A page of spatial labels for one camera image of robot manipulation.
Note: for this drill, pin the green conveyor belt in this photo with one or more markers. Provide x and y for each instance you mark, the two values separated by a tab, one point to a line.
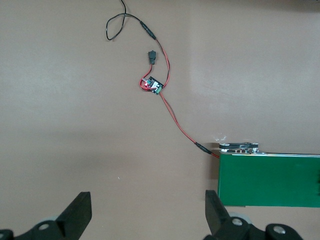
262	180

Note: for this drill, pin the small green circuit board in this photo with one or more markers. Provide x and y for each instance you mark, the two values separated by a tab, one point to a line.
155	86

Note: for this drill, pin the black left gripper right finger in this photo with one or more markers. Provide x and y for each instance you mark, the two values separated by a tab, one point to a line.
215	215

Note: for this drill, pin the small black connector plug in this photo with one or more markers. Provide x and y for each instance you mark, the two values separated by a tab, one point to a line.
152	57

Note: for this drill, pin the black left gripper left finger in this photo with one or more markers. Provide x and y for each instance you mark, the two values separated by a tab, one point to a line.
75	217

